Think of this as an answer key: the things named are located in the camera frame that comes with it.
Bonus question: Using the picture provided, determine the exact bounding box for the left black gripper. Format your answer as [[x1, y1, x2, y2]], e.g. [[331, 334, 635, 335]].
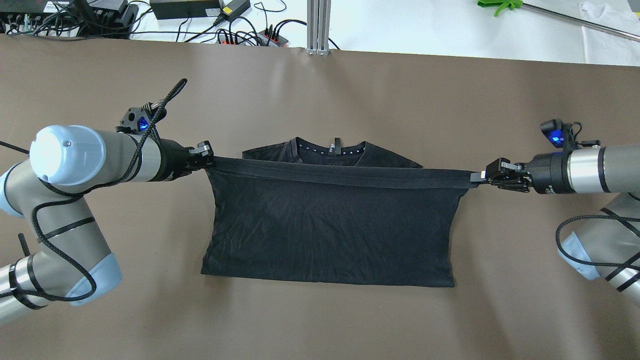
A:
[[157, 139, 214, 182]]

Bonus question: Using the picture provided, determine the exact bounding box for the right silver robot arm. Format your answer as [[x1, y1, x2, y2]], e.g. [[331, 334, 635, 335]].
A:
[[470, 144, 640, 305]]

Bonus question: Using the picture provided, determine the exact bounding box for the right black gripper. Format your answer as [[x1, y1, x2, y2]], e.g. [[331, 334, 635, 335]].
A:
[[470, 152, 572, 195]]

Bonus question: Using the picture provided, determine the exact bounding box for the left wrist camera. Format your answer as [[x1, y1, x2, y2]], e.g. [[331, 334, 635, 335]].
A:
[[115, 102, 160, 135]]

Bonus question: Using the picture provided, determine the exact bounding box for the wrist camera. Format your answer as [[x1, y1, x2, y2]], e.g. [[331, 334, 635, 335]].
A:
[[115, 102, 160, 135], [540, 118, 602, 152]]

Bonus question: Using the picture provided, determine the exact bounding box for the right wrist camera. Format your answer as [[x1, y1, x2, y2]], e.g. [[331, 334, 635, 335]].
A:
[[540, 118, 602, 152]]

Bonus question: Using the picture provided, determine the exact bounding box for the black right cable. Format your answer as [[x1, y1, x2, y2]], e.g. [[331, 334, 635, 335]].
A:
[[555, 214, 640, 268]]

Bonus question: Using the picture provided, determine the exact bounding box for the green handled tool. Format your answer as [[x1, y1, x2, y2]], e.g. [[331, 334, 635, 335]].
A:
[[477, 0, 524, 18]]

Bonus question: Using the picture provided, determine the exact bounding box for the aluminium frame post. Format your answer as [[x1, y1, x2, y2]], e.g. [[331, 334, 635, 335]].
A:
[[305, 0, 331, 57]]

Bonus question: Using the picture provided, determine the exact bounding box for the black power adapter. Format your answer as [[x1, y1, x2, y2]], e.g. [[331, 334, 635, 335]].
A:
[[149, 0, 225, 20]]

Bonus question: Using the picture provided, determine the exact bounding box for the white cloth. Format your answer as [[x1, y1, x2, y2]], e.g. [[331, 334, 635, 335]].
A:
[[579, 1, 640, 67]]

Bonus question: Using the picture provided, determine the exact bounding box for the black t-shirt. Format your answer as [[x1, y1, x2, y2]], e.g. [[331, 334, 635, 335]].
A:
[[200, 137, 476, 288]]

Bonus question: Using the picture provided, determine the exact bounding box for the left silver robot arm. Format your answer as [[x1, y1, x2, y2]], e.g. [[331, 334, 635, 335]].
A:
[[1, 125, 213, 325]]

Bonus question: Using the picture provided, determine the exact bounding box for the black braided left cable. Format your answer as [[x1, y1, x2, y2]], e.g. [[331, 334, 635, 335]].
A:
[[30, 77, 188, 303]]

